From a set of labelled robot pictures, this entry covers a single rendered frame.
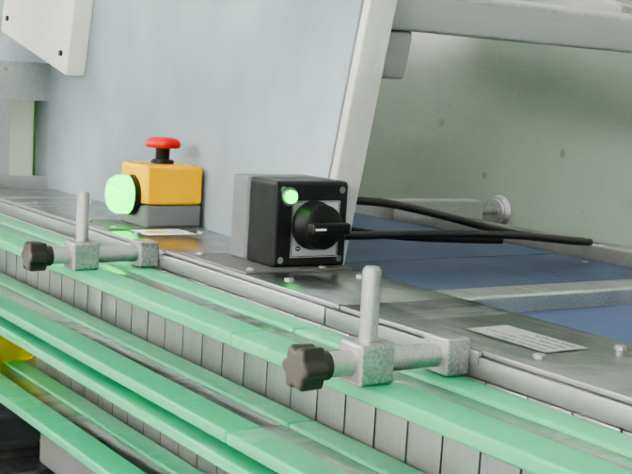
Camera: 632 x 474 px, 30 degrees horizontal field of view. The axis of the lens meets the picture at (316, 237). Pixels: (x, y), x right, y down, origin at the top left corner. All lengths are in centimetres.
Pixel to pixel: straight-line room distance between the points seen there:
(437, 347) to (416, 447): 9
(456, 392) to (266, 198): 38
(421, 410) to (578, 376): 10
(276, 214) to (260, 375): 15
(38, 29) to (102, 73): 18
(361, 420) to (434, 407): 19
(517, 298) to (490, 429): 39
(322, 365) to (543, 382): 14
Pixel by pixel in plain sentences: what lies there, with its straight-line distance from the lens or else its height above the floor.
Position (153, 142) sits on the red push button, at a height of 81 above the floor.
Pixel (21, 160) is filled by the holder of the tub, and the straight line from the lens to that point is 178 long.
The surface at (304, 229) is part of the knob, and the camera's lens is 105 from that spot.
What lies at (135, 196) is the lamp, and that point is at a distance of 132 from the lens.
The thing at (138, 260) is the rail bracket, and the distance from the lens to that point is 116.
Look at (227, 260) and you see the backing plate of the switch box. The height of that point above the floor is 85.
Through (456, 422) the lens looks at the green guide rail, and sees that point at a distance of 67.
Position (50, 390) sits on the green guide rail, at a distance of 136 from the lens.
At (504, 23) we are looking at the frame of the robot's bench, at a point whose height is 54.
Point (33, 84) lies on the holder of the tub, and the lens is 178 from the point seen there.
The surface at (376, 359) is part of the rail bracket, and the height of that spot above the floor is 96.
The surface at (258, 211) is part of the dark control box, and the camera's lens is 108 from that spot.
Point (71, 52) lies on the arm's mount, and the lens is 165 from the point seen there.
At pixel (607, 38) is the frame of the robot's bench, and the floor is 39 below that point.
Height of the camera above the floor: 139
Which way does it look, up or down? 34 degrees down
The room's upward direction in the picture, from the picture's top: 91 degrees counter-clockwise
